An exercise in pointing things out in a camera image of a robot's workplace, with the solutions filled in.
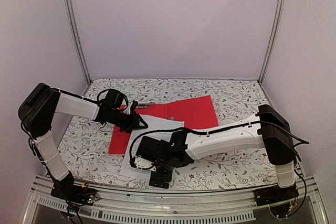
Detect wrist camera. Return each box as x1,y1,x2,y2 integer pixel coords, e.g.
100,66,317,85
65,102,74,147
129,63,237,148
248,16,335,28
130,156,156,172
124,101,138,114

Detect aluminium front rail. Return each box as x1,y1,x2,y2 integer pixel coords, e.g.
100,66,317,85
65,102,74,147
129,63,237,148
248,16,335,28
22,174,329,224

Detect printed white paper sheets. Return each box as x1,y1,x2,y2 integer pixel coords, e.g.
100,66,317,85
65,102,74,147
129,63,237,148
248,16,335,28
120,115,184,180

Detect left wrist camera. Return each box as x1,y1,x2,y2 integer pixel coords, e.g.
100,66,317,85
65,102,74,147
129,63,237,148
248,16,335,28
124,101,138,114

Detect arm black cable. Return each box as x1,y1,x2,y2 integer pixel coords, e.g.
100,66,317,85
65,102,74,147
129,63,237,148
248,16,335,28
96,89,129,109
128,120,310,166

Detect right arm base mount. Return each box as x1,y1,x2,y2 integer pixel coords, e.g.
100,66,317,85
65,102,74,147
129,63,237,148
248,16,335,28
254,184,299,219

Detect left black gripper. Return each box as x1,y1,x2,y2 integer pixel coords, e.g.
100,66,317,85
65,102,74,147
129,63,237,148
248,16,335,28
110,109,148,133

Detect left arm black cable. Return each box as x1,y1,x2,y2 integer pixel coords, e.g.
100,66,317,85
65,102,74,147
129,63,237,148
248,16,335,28
96,89,129,109

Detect left aluminium frame post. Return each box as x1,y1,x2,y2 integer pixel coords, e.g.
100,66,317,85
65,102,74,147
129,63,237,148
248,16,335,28
64,0,92,84

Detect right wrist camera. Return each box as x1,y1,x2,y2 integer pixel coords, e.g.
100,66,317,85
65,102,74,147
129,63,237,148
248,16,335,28
130,156,156,172

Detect aluminium frame post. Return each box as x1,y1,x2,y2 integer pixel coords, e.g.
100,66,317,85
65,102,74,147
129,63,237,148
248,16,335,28
258,0,285,85
64,0,92,84

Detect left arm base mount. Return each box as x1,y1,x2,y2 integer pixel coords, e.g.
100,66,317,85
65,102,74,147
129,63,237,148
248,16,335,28
51,172,100,206

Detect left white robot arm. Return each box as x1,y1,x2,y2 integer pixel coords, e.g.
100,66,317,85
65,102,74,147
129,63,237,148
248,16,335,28
18,83,148,200

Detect right aluminium frame post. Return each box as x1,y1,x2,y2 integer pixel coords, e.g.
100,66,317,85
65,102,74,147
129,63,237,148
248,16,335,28
258,0,285,85

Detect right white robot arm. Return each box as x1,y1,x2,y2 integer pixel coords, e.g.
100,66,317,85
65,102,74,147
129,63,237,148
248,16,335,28
130,104,308,201

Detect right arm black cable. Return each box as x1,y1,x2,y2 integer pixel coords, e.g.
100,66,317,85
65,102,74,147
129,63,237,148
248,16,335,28
128,120,310,166

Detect red file folder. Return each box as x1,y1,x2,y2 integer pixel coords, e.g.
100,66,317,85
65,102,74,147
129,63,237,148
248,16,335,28
109,95,219,155

